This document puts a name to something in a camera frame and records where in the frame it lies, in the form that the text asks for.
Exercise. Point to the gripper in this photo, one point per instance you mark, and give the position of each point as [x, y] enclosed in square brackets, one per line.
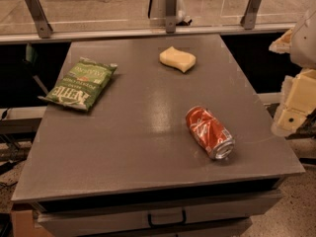
[305, 46]

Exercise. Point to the yellow sponge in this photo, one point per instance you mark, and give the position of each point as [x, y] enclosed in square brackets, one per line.
[175, 58]

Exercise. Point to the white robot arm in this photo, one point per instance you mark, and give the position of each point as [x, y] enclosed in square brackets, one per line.
[303, 41]

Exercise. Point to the crushed red soda can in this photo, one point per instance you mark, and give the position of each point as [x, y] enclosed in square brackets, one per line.
[209, 133]

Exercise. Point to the green chips bag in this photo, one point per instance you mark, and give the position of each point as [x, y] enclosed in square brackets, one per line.
[81, 86]

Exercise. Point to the right metal bracket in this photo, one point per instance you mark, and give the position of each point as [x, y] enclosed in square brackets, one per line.
[248, 21]

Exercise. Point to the metal bracket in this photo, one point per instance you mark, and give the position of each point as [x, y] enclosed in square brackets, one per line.
[248, 21]
[43, 27]
[170, 18]

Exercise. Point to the metal rail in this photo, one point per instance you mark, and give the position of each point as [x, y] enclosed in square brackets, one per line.
[145, 33]

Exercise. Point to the middle metal bracket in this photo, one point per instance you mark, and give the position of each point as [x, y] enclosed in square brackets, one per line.
[170, 18]

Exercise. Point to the left metal bracket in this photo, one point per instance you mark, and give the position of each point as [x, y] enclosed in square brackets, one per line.
[43, 27]

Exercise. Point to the grey drawer with black handle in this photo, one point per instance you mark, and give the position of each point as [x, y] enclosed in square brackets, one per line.
[224, 216]

